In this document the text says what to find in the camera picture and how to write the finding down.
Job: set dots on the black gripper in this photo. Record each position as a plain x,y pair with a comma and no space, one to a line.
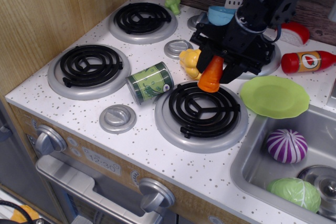
230,41

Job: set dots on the orange toy carrot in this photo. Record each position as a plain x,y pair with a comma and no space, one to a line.
209,81

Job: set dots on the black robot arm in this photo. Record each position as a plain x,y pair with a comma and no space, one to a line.
281,11

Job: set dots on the light green plastic plate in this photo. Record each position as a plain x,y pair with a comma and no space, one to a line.
275,97

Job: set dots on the yellow toy bell pepper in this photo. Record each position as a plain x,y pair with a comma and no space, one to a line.
188,60

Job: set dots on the blue plastic bowl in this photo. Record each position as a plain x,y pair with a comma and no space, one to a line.
219,15

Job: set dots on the back silver stovetop knob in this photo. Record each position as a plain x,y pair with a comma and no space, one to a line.
194,20

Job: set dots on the silver stovetop knob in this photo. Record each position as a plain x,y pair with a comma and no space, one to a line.
194,20
173,48
117,119

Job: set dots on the middle silver stovetop knob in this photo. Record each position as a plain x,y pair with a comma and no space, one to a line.
173,48

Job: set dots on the front right black burner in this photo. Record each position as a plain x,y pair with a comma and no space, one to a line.
201,122

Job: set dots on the green toy food can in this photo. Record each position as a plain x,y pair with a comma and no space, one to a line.
150,82

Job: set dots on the green toy broccoli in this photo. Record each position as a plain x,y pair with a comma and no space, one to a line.
173,5

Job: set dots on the red white toy cheese wedge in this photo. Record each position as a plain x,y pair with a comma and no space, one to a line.
294,33

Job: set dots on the red toy ketchup bottle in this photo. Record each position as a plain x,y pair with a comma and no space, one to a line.
306,61

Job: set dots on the back left black burner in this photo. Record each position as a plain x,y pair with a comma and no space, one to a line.
142,23

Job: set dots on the purple white toy onion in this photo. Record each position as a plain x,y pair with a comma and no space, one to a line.
287,146

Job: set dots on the silver toy sink basin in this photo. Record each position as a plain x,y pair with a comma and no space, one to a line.
254,168

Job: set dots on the front silver stovetop knob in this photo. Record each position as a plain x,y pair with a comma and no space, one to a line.
117,119

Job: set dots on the front left black burner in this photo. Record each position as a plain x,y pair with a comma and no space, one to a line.
88,72

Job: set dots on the right silver oven knob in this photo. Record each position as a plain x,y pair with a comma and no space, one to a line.
155,195

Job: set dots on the silver oven knob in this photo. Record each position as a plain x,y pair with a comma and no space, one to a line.
49,141
155,195

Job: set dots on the green toy cabbage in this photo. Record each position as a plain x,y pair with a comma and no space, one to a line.
297,191

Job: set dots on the silver pot lid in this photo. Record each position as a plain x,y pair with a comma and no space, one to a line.
323,179

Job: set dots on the oven clock display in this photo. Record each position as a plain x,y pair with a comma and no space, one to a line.
102,161

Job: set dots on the left silver oven knob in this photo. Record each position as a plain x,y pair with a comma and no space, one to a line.
49,141

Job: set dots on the silver oven door handle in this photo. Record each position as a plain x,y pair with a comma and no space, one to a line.
81,187

